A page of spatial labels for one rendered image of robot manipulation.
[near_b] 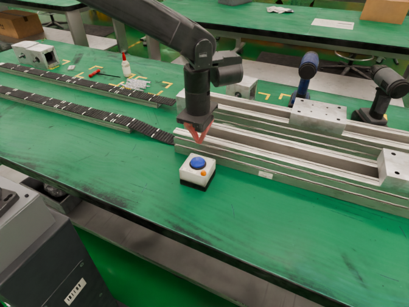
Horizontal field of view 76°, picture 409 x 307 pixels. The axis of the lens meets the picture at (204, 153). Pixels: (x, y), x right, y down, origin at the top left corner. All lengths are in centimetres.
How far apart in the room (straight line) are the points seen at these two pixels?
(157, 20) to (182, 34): 5
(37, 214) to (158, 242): 71
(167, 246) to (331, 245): 80
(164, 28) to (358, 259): 62
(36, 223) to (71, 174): 21
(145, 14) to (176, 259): 102
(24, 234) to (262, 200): 58
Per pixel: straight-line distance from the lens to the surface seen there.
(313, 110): 91
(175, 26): 50
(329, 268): 68
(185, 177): 73
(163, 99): 110
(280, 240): 68
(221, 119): 95
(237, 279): 123
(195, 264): 125
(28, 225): 73
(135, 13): 49
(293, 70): 303
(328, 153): 81
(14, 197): 71
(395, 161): 80
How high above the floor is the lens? 134
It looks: 40 degrees down
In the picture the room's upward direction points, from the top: straight up
